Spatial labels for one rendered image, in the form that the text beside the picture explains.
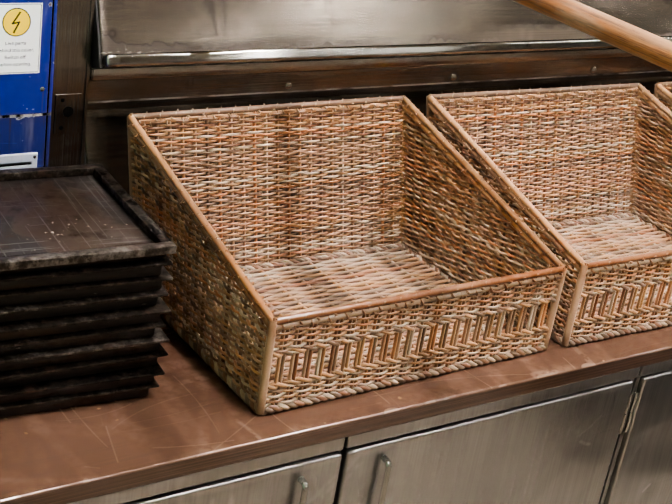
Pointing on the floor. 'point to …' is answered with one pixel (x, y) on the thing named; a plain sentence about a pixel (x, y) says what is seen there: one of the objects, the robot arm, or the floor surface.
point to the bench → (368, 437)
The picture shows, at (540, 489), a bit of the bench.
